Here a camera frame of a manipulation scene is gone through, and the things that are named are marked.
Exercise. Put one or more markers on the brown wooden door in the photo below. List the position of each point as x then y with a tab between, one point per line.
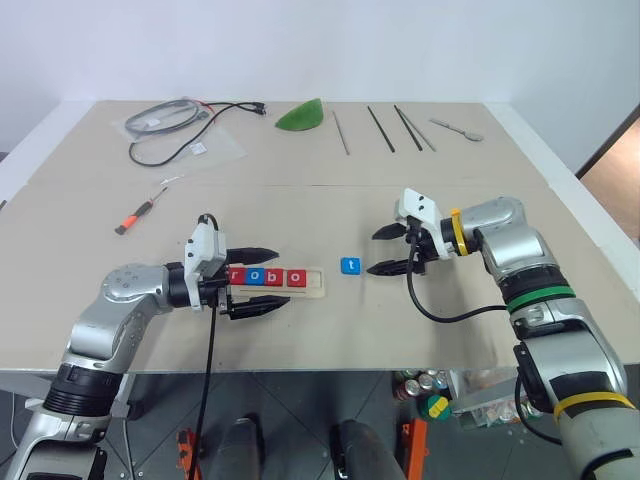
615	190

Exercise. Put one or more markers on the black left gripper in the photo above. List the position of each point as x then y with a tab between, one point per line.
217	295

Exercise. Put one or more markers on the black chopstick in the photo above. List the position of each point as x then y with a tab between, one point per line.
408	128
382	129

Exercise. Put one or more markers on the blue letter tile t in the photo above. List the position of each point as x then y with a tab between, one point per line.
350	265

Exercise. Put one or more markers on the red letter tile b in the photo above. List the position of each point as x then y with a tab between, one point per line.
275	277

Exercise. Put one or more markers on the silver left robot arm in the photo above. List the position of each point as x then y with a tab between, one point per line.
110	320

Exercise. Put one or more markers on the grey metal spoon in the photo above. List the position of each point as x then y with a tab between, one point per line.
472	135

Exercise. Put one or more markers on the wooden letter tray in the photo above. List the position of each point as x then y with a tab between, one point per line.
315	285

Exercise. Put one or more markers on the orange and black screwdriver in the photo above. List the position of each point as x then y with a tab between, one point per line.
132	219

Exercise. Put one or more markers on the red letter tile r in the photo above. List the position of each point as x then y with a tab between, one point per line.
239	276

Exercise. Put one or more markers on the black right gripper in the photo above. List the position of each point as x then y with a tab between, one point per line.
425	250

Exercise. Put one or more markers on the green leaf-shaped dish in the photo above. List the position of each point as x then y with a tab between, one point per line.
301	120

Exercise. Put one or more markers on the orange metal stand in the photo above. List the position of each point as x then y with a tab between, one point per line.
187	455
415	447

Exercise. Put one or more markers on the clear box of cans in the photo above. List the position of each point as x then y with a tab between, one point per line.
490	400

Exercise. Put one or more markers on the red letter tile o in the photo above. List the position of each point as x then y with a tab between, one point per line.
297	278

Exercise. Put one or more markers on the green and yellow lid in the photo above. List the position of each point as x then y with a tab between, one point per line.
435	407

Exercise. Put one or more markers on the dark rounded shape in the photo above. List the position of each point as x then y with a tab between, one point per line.
367	450
240	450

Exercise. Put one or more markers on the cluster of drink cans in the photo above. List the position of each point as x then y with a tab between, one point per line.
420	384

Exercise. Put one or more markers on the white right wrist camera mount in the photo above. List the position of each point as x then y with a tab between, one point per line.
422	207

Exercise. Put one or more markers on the small clear plastic sleeve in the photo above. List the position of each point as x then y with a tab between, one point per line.
171	179

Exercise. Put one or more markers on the large clear plastic bag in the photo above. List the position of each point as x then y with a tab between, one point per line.
215	147

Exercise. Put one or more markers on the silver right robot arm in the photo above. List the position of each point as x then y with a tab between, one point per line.
550	325

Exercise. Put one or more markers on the blue letter tile o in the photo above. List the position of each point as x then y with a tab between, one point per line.
256	276

